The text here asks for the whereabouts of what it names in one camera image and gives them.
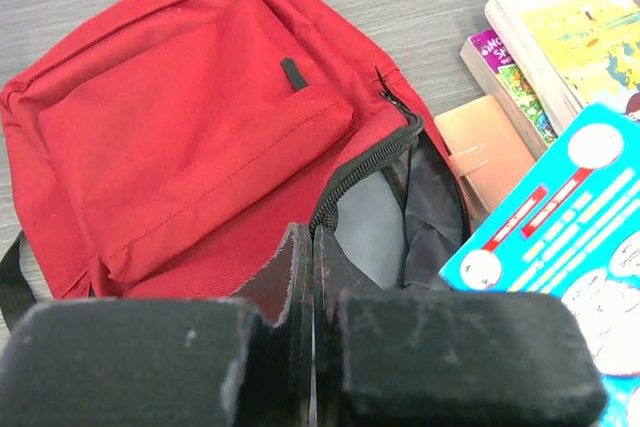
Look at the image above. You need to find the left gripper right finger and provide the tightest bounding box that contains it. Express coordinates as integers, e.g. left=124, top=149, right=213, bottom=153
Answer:
left=313, top=227, right=607, bottom=426

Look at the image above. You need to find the purple cover book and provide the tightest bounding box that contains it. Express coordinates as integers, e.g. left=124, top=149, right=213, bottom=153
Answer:
left=460, top=29, right=557, bottom=159

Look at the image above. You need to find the red backpack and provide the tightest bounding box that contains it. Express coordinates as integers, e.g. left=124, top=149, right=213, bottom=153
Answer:
left=0, top=0, right=474, bottom=333

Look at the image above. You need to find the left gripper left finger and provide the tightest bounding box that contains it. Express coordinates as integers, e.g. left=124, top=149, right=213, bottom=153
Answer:
left=1, top=224, right=312, bottom=426

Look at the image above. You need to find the tan leather wallet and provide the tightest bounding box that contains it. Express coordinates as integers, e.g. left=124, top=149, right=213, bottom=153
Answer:
left=434, top=95, right=534, bottom=218

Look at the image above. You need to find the blue comic book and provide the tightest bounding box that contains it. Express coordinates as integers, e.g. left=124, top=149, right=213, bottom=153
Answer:
left=440, top=103, right=639, bottom=426

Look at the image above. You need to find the yellow cover book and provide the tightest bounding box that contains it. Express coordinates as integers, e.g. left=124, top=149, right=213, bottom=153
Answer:
left=484, top=0, right=639, bottom=133

